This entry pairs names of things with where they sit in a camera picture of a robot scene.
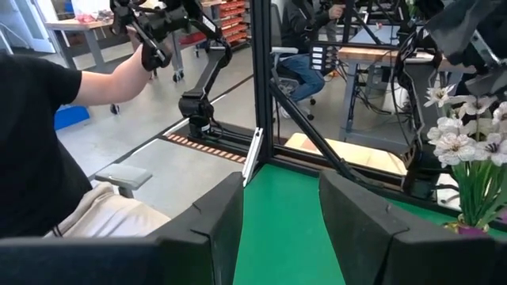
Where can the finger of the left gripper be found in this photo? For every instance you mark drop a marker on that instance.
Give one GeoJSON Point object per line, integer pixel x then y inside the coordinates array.
{"type": "Point", "coordinates": [459, 27]}

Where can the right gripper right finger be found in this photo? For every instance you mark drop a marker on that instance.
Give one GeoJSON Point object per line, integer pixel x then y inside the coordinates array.
{"type": "Point", "coordinates": [364, 245]}

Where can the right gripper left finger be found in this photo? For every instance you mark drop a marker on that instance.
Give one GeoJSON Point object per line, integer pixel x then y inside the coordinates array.
{"type": "Point", "coordinates": [206, 245]}

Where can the white flower bunch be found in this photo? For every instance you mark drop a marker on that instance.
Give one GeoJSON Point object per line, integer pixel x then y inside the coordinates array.
{"type": "Point", "coordinates": [495, 148]}
{"type": "Point", "coordinates": [453, 148]}

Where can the person's left forearm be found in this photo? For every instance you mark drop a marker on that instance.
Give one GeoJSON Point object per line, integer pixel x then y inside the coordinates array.
{"type": "Point", "coordinates": [115, 81]}

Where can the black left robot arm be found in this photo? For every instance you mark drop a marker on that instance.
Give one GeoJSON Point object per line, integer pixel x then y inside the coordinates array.
{"type": "Point", "coordinates": [421, 174]}

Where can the green table mat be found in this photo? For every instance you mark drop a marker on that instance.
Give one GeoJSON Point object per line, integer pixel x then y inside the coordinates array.
{"type": "Point", "coordinates": [285, 221]}

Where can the wooden workbench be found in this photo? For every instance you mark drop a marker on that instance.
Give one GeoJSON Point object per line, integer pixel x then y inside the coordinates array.
{"type": "Point", "coordinates": [368, 53]}

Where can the grey chair armrest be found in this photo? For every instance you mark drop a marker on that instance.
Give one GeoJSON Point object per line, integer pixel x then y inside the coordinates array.
{"type": "Point", "coordinates": [123, 176]}

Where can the black box with white labels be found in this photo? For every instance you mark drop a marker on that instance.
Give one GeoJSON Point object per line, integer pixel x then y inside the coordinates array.
{"type": "Point", "coordinates": [322, 59]}

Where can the person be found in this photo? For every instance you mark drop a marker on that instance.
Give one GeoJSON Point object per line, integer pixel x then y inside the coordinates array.
{"type": "Point", "coordinates": [305, 75]}
{"type": "Point", "coordinates": [35, 138]}

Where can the office chair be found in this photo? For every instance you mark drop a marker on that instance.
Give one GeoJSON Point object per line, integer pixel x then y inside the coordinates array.
{"type": "Point", "coordinates": [285, 50]}

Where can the blue bin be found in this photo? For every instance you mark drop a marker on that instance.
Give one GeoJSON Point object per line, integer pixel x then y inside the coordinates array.
{"type": "Point", "coordinates": [71, 116]}

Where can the wooden table on wheels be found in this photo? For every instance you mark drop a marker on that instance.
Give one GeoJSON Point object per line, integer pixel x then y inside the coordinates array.
{"type": "Point", "coordinates": [79, 24]}

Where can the silver frame bracket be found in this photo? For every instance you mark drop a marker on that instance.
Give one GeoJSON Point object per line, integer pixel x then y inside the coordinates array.
{"type": "Point", "coordinates": [253, 156]}

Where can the black aluminium table frame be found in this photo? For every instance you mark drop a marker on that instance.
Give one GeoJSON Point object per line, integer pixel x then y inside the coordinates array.
{"type": "Point", "coordinates": [261, 79]}

